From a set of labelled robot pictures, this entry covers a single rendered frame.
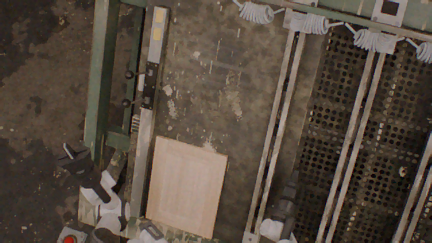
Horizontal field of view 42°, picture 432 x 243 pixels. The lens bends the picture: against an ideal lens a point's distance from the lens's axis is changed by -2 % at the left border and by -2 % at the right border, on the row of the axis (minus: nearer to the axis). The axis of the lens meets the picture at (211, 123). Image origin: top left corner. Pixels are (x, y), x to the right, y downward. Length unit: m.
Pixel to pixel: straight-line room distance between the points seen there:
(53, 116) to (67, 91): 0.21
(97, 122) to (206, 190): 0.54
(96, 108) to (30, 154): 1.58
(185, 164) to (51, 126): 1.78
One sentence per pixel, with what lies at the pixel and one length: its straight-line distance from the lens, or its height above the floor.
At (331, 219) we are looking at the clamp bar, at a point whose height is 1.12.
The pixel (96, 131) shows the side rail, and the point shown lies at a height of 1.19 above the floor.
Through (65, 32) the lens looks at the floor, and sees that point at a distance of 4.50.
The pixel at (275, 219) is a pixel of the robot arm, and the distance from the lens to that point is 2.21.
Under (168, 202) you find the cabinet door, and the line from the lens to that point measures 2.55.
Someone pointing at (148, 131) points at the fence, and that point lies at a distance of 2.42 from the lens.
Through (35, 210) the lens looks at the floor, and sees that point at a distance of 3.81.
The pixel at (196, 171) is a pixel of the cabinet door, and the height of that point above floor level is 1.13.
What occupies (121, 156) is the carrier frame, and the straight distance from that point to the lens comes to 2.91.
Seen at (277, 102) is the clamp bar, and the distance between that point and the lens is 2.17.
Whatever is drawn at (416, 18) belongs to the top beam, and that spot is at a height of 1.83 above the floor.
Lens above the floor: 3.32
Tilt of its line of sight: 60 degrees down
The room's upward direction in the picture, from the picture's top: 8 degrees counter-clockwise
